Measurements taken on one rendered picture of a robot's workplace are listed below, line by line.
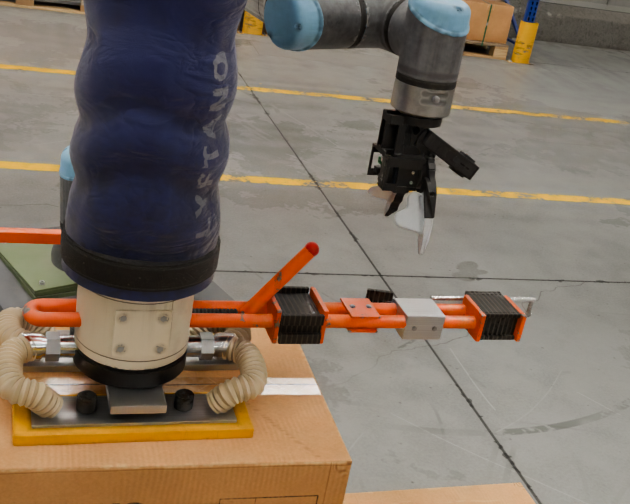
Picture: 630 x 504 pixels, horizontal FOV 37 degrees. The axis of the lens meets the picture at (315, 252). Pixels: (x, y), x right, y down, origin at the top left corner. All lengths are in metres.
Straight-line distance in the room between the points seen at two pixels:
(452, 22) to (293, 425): 0.64
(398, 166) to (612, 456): 2.19
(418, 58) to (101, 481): 0.73
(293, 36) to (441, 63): 0.21
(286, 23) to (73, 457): 0.67
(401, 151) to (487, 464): 1.90
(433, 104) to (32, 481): 0.76
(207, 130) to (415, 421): 2.17
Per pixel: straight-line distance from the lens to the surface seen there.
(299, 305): 1.49
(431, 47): 1.37
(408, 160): 1.41
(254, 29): 8.60
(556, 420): 3.53
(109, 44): 1.21
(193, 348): 1.47
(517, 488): 2.17
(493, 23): 9.52
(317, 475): 1.42
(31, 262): 2.24
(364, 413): 3.26
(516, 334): 1.63
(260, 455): 1.39
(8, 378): 1.37
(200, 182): 1.27
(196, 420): 1.40
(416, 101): 1.38
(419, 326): 1.54
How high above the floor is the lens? 1.77
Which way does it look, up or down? 24 degrees down
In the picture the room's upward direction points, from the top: 10 degrees clockwise
